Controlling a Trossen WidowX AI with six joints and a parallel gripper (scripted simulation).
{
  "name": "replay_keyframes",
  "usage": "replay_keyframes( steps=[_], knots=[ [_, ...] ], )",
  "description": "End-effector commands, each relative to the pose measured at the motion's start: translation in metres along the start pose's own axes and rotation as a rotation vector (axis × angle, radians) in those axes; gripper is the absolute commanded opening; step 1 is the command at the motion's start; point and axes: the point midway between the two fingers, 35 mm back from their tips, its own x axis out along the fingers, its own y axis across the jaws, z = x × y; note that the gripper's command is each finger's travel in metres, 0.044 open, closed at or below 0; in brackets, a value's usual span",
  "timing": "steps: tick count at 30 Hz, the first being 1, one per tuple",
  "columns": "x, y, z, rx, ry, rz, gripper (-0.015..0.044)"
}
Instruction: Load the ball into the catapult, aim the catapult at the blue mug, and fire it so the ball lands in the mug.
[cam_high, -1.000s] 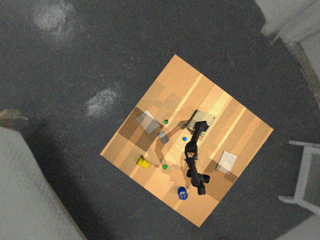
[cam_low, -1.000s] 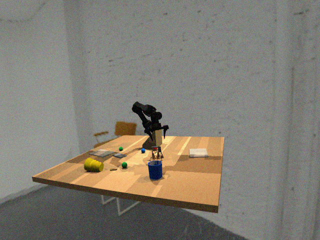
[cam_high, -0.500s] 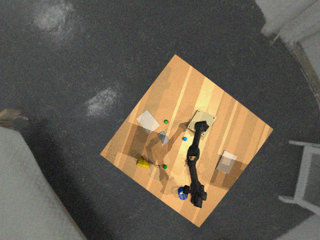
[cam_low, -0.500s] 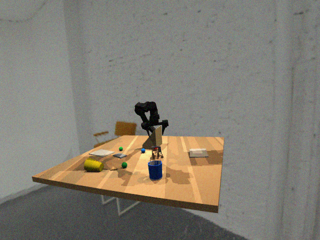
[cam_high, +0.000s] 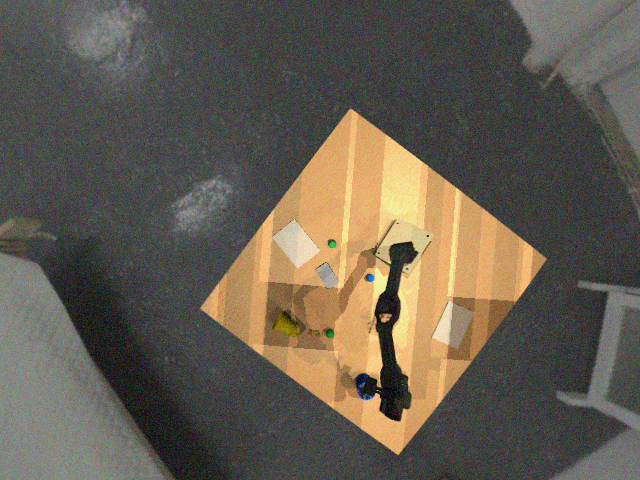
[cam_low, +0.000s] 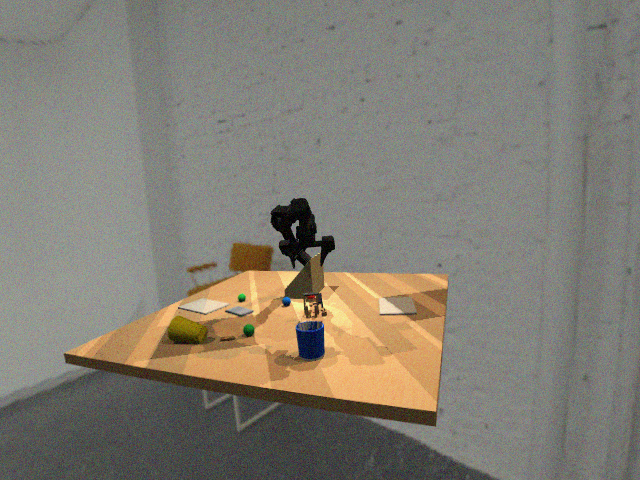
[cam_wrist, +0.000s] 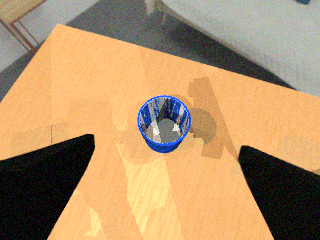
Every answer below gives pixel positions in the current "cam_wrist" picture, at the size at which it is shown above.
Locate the blue mug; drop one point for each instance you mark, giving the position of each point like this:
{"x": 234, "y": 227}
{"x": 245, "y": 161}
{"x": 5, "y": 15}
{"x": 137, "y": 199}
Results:
{"x": 163, "y": 121}

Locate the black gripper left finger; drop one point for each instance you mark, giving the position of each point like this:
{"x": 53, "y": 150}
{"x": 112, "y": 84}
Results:
{"x": 35, "y": 187}

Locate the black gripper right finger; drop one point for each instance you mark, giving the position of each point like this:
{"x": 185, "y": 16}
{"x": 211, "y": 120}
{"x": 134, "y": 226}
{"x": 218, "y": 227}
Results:
{"x": 287, "y": 195}

